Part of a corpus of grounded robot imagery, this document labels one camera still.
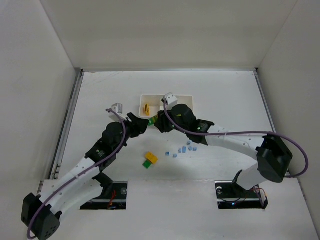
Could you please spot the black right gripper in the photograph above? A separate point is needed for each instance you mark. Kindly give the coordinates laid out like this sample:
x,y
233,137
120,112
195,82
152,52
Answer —
x,y
163,121

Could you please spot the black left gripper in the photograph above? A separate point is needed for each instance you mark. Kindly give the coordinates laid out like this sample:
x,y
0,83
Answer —
x,y
136,125

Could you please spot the yellow curved lego brick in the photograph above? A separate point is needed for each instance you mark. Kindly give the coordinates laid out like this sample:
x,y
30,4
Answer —
x,y
151,158

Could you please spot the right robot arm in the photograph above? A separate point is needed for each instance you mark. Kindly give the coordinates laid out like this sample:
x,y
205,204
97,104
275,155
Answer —
x,y
271,154

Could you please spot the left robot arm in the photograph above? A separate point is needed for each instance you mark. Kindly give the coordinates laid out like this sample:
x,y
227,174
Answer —
x,y
42,213

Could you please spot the white divided plastic container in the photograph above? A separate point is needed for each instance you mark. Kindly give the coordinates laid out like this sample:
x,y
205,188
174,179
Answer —
x,y
154,101

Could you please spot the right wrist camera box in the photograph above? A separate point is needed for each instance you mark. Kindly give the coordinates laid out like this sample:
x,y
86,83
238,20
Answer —
x,y
169,100

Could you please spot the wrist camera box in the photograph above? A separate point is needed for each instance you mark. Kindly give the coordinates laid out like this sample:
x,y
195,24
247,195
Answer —
x,y
118,108
169,100

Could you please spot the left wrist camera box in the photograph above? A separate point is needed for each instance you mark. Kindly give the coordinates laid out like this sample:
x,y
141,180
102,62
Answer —
x,y
118,108

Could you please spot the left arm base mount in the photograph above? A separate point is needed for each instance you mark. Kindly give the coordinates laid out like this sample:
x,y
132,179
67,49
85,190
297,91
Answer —
x,y
113,195

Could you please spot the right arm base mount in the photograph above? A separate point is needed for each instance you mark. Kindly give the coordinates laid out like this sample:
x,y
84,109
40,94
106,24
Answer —
x,y
232,197

